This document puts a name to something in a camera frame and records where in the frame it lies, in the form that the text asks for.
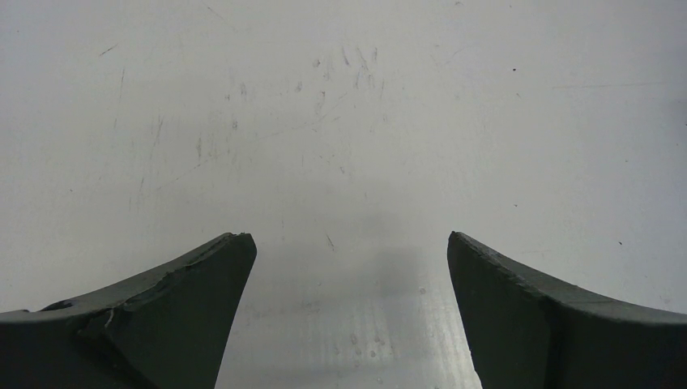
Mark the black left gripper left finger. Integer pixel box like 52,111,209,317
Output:
1,233,257,388

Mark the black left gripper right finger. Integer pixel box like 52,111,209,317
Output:
447,232,686,388

